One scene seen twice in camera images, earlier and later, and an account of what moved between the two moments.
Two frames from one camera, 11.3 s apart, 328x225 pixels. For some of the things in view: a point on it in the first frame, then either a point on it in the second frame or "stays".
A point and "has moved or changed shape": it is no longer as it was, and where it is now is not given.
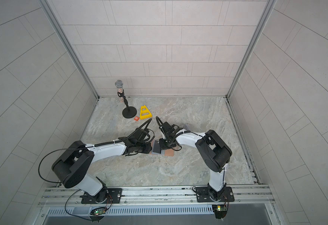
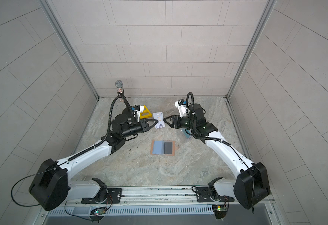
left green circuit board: [98, 211] stays
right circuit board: [220, 211] stays
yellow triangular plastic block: [144, 111] stays
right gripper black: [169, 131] -> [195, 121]
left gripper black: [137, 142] -> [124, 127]
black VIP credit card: [156, 147] has moved or changed shape
